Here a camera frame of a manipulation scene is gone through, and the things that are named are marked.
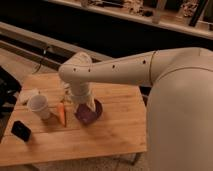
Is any black chair at left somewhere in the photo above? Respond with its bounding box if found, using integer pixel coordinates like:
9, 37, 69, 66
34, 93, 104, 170
0, 66, 22, 118

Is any black eraser block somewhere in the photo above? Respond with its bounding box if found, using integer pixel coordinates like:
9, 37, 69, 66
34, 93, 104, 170
11, 121, 31, 142

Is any purple bowl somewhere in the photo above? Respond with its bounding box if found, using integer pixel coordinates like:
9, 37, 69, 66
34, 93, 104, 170
75, 99, 103, 125

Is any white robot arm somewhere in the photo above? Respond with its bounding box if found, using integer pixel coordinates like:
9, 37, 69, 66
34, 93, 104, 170
59, 47, 213, 171

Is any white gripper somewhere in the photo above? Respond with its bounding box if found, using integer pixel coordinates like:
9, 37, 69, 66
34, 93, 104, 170
70, 83, 95, 111

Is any white folded cloth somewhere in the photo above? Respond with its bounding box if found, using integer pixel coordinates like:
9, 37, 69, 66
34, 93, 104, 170
19, 89, 39, 105

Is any wooden table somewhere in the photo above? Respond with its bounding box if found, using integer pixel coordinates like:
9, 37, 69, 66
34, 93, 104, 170
0, 83, 146, 166

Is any white paper cup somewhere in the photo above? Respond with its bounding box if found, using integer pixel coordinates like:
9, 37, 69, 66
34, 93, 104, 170
27, 95, 51, 120

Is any orange carrot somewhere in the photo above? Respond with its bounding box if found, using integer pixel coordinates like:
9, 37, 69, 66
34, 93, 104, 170
57, 102, 66, 127

